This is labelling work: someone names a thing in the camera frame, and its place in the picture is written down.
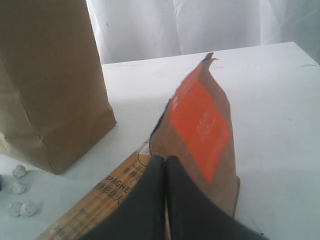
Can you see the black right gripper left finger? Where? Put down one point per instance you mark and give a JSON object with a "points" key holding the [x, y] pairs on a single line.
{"points": [[141, 216]]}

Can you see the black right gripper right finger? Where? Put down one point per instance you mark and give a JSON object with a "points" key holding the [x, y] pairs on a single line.
{"points": [[192, 215]]}

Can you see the brown kraft pouch orange label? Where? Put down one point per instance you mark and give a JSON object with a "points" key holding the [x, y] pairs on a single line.
{"points": [[196, 127]]}

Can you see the brown paper shopping bag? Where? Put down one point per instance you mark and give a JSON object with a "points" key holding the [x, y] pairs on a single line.
{"points": [[53, 100]]}

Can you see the spaghetti package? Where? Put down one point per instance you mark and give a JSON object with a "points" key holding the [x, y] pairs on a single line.
{"points": [[102, 200]]}

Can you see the white crumpled paper ball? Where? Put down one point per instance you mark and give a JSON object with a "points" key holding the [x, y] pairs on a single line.
{"points": [[19, 171], [13, 209], [18, 187], [28, 209]]}

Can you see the white backdrop curtain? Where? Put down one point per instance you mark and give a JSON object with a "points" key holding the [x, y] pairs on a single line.
{"points": [[131, 30]]}

